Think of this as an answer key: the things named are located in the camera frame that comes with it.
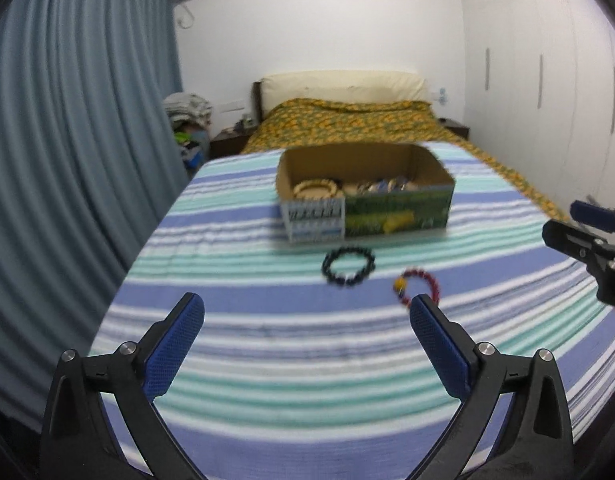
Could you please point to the blue green striped blanket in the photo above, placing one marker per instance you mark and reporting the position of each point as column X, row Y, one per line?
column 297, row 340

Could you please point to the dark wooden nightstand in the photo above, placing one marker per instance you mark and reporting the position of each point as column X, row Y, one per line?
column 230, row 145
column 457, row 127

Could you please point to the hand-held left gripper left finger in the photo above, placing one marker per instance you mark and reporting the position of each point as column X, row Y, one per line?
column 170, row 350

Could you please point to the yellow floral bedspread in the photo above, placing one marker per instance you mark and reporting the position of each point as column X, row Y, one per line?
column 347, row 125

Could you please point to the cardboard box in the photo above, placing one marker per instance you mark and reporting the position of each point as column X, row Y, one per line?
column 387, row 212

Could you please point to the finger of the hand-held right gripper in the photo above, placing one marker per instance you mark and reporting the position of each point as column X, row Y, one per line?
column 577, row 240
column 597, row 215

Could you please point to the wall socket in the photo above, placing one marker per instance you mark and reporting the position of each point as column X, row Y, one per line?
column 441, row 96

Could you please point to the pile of clothes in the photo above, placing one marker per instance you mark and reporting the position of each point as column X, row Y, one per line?
column 187, row 107

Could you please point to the cream padded headboard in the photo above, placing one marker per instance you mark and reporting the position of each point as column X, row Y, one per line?
column 337, row 87

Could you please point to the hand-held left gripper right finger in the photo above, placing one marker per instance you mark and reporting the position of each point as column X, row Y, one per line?
column 445, row 352

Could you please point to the white wardrobe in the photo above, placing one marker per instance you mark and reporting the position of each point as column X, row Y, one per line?
column 547, row 85

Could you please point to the blue grey curtain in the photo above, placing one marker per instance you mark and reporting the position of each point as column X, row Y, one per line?
column 72, row 160

